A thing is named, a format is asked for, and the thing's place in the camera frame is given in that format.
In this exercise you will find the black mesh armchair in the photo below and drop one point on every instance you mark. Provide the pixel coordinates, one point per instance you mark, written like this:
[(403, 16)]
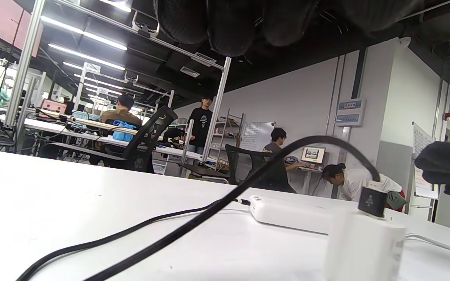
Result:
[(240, 164)]

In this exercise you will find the white background desk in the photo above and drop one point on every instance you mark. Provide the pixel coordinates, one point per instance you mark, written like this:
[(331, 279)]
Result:
[(53, 127)]

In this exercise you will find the white flipchart board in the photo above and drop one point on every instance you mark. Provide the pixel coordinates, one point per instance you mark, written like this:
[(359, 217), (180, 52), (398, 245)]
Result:
[(256, 136), (422, 142)]

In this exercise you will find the small computer monitor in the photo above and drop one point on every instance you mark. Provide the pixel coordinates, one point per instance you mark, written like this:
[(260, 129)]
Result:
[(313, 155)]

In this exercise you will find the brown side table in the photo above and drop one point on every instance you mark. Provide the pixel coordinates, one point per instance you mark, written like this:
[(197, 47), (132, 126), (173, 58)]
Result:
[(201, 171)]

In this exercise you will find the aluminium profile frame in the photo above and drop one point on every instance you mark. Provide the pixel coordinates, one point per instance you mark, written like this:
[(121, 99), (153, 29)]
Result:
[(25, 58)]

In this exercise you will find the white charger adapter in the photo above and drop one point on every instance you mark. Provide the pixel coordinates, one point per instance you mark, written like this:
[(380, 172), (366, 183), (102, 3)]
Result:
[(365, 249)]

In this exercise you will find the black swivel office chair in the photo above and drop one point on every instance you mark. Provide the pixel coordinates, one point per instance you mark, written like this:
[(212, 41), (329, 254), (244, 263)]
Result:
[(147, 144)]

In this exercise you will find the blue bag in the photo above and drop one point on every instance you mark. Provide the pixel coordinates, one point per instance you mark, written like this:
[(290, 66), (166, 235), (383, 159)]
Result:
[(124, 132)]

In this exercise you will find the ceiling light strip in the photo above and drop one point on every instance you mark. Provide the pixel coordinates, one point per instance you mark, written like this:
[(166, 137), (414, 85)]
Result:
[(84, 33), (86, 56)]

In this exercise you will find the metal storage shelf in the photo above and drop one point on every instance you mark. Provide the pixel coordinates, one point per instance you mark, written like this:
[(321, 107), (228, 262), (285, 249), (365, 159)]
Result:
[(229, 132)]

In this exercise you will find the pink screen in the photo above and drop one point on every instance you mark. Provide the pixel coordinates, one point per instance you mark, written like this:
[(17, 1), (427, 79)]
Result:
[(53, 106)]

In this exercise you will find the white battery pack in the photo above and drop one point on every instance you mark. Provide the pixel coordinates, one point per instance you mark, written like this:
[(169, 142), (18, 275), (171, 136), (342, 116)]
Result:
[(287, 212)]

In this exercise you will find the grey wall electrical panel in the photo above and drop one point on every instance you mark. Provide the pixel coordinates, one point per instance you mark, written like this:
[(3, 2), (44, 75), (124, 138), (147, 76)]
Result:
[(350, 112)]

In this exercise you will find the person's left hand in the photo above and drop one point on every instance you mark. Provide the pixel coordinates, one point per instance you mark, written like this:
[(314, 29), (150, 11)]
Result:
[(233, 27)]

